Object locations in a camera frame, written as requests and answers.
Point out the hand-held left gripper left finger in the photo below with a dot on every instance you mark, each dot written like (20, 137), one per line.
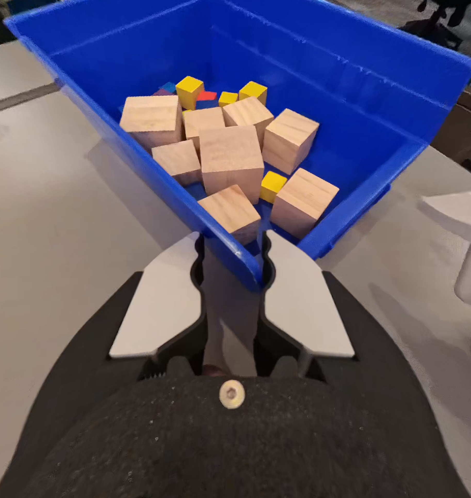
(157, 311)

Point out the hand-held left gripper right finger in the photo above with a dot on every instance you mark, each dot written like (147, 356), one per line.
(305, 307)

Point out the pile of wooden cubes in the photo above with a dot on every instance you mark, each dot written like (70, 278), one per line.
(231, 159)

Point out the blue plastic bin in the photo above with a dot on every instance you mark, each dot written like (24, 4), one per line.
(336, 77)

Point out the black office chair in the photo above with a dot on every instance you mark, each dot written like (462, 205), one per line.
(437, 27)

